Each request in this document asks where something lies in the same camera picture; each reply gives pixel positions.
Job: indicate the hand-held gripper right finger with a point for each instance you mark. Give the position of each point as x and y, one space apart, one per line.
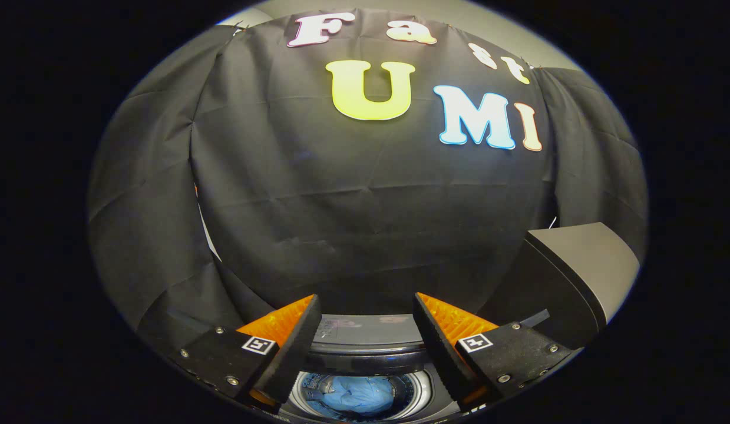
438 344

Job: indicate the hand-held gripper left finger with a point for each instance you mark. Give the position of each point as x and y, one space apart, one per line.
294 344

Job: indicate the dark grey washing machine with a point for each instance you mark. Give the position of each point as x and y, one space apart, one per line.
298 391

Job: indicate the dark glass washing machine lid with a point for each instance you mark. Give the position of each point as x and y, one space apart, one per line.
370 330

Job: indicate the light blue polo shirt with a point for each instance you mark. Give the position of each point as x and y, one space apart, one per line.
359 396

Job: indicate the black backdrop cloth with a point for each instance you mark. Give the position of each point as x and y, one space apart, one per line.
341 224

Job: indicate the grey and beige cabinet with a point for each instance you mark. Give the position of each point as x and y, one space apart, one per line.
582 265

